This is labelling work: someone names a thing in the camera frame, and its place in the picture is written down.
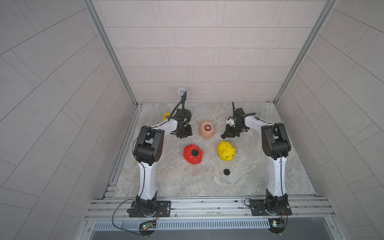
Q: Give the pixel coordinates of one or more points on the yellow triangular block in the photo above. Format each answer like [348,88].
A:
[166,116]

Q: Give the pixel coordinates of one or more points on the black microphone stand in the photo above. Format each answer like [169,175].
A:
[183,94]

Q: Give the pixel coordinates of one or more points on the black plug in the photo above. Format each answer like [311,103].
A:
[227,172]
[195,153]

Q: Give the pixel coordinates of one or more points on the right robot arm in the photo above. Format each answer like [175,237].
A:
[276,146]

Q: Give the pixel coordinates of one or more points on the right circuit board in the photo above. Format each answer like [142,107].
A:
[277,226]

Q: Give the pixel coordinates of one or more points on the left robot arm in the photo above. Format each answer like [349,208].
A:
[148,150]

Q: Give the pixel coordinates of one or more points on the left circuit board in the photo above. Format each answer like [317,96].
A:
[147,226]

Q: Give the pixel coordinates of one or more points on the pink piggy bank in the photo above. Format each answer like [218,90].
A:
[206,129]

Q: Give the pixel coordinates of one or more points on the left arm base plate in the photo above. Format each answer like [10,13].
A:
[141,209]

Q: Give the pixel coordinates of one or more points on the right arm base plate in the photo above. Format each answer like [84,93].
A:
[270,207]

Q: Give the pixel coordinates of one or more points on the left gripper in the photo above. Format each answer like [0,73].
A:
[188,131]

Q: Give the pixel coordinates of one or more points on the circuit board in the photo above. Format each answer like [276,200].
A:
[147,226]
[277,226]

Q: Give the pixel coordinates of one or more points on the yellow piggy bank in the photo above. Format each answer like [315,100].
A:
[226,151]

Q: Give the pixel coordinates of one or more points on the aluminium mounting rail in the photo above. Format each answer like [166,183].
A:
[182,208]

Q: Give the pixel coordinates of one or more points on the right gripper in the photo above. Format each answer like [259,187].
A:
[229,133]

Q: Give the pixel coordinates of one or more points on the red piggy bank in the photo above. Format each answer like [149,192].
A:
[188,156]

